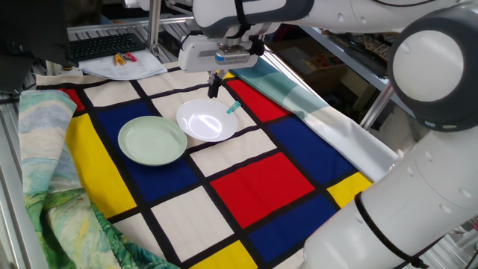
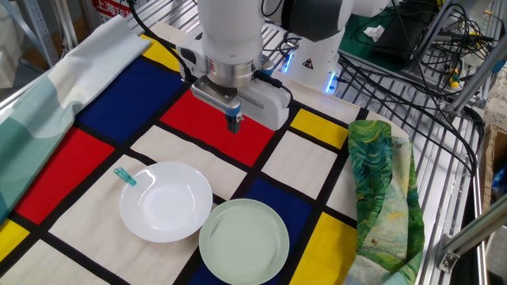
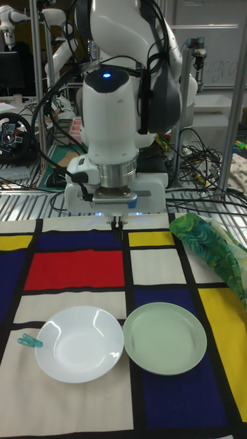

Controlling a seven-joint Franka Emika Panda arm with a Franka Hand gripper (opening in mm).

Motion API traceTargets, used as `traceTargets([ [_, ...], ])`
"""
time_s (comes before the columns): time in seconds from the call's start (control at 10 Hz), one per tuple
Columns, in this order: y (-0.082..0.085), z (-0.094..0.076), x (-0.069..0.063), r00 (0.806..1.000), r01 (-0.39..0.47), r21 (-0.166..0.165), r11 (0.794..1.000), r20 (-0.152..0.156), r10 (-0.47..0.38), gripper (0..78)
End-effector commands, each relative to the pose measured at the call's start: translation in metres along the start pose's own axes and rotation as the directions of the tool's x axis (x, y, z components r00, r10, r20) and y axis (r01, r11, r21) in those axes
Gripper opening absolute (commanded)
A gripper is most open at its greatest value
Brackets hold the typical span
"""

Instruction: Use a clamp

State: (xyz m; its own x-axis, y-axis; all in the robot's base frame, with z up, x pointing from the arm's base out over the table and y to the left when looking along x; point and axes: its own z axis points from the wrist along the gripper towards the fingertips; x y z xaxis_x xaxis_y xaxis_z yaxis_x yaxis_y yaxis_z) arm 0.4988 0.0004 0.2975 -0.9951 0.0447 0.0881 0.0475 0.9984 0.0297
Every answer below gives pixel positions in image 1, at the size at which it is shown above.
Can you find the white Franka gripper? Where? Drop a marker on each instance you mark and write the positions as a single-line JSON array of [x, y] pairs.
[[198, 56]]

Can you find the teal plastic clamp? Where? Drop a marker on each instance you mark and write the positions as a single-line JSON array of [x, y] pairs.
[[233, 107]]

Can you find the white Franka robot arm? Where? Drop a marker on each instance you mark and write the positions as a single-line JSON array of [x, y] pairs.
[[429, 187]]

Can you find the pink plastic clamp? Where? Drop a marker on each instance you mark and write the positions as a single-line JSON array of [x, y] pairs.
[[130, 57]]

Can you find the yellow plastic clamp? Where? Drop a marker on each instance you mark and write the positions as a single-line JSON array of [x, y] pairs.
[[119, 60]]

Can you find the white plate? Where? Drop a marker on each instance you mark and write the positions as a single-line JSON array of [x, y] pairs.
[[207, 120]]

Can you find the white paper stack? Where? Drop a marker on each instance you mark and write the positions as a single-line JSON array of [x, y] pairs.
[[142, 69]]

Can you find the pale green plate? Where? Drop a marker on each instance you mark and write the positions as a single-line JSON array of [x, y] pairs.
[[152, 141]]

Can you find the brown cardboard box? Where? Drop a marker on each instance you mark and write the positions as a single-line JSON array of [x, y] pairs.
[[321, 78]]

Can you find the colour block grid tablecloth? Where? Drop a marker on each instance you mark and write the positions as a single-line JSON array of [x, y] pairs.
[[257, 187]]

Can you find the black keyboard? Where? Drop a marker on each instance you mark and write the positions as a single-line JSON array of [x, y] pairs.
[[106, 45]]

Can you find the teal and white cloth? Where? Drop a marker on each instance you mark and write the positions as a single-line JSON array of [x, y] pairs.
[[336, 138]]

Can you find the green painting print cloth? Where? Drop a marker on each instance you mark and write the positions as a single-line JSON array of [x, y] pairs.
[[67, 224]]

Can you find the aluminium upright post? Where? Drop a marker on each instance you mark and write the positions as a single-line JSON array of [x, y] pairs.
[[154, 26]]

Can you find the aluminium horizontal rail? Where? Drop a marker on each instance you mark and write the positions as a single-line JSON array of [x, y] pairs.
[[112, 24]]

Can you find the grey metal shelf frame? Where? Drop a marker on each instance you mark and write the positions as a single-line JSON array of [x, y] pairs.
[[354, 63]]

